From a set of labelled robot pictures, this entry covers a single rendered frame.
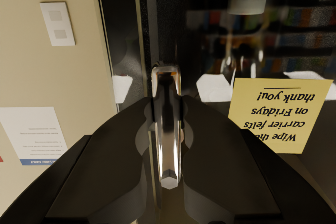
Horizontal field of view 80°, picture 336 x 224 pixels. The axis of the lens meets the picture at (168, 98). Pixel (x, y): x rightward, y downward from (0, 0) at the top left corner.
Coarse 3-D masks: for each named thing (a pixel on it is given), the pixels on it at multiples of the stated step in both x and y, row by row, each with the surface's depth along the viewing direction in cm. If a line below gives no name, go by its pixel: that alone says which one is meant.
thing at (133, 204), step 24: (120, 120) 10; (144, 120) 10; (96, 144) 9; (120, 144) 8; (144, 144) 10; (96, 168) 7; (120, 168) 7; (72, 192) 7; (96, 192) 6; (120, 192) 6; (144, 192) 8; (48, 216) 6; (72, 216) 6; (96, 216) 6; (120, 216) 7
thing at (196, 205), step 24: (192, 120) 10; (216, 120) 10; (192, 144) 8; (216, 144) 8; (240, 144) 8; (192, 168) 7; (216, 168) 7; (240, 168) 7; (192, 192) 6; (216, 192) 6; (240, 192) 6; (264, 192) 6; (192, 216) 7; (216, 216) 6; (240, 216) 6; (264, 216) 6
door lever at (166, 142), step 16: (160, 64) 11; (176, 64) 11; (160, 80) 11; (176, 80) 11; (160, 96) 11; (176, 96) 11; (160, 112) 11; (176, 112) 12; (160, 128) 12; (176, 128) 12; (160, 144) 13; (176, 144) 13; (160, 160) 13; (176, 160) 13; (160, 176) 14; (176, 176) 14
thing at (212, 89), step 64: (128, 0) 13; (192, 0) 13; (256, 0) 13; (320, 0) 13; (128, 64) 15; (192, 64) 15; (256, 64) 15; (320, 64) 15; (320, 128) 18; (320, 192) 22
